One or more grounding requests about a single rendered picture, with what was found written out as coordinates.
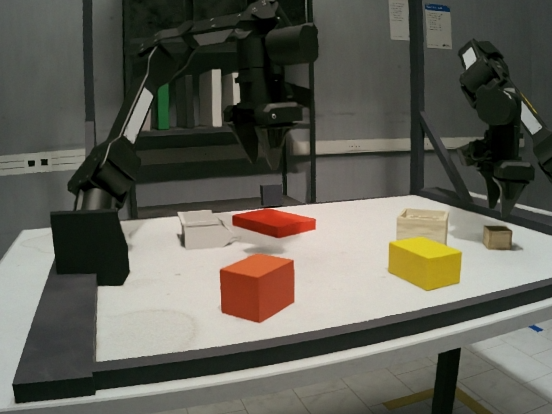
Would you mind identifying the yellow rectangular block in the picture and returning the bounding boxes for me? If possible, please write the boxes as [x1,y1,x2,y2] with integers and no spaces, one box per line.
[388,237,462,291]

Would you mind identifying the red flat rectangular block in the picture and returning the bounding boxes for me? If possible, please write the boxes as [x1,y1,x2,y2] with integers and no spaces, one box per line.
[232,208,316,238]

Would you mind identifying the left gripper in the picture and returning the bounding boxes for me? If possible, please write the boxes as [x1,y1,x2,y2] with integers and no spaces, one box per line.
[474,125,535,218]

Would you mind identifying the white open tray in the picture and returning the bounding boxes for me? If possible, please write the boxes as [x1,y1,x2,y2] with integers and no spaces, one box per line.
[178,210,234,251]

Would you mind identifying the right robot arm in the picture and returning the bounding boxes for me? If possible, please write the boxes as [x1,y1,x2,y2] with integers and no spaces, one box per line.
[67,0,319,215]

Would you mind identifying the orange cube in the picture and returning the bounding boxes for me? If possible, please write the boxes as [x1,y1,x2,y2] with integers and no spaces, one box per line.
[219,253,295,324]

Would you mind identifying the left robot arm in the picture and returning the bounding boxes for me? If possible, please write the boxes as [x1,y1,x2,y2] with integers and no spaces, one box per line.
[457,39,552,184]

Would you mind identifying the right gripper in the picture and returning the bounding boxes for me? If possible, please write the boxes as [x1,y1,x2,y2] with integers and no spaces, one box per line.
[223,68,303,170]

